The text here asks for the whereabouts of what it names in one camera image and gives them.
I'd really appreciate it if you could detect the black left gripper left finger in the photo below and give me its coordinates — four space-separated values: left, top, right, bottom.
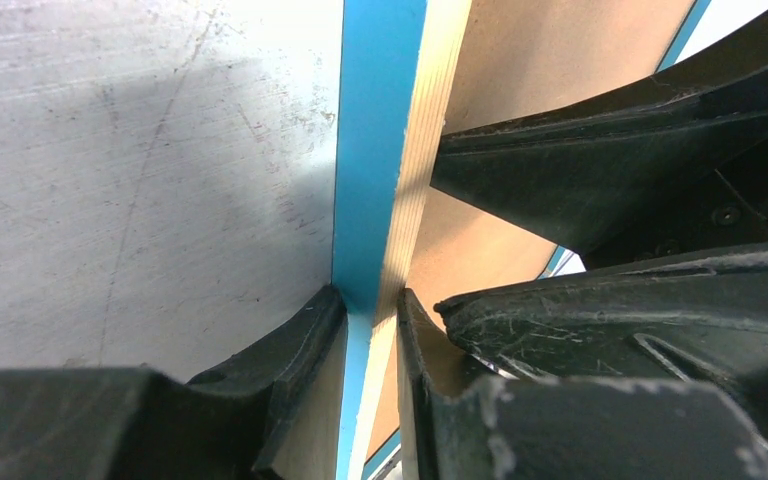
0 286 347 479

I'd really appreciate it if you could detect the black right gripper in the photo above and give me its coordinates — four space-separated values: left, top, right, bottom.
431 10 768 449

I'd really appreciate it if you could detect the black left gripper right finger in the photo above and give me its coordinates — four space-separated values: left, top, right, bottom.
396 289 768 479

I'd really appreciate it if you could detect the brown cardboard backing board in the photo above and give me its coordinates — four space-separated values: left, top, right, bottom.
365 0 698 460

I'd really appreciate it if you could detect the blue wooden picture frame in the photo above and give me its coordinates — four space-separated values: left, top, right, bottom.
278 1 694 479

